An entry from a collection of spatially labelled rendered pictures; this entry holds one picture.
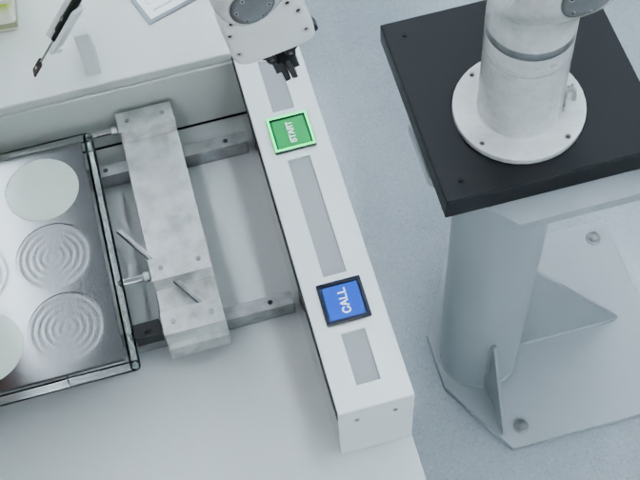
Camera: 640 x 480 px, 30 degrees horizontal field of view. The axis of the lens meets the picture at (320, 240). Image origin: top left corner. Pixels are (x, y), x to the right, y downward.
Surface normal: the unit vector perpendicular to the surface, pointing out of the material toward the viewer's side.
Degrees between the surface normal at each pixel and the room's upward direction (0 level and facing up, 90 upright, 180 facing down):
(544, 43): 92
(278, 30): 90
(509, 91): 89
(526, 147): 1
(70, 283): 0
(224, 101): 90
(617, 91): 1
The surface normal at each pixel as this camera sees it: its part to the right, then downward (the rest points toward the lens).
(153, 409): -0.04, -0.49
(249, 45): 0.23, 0.84
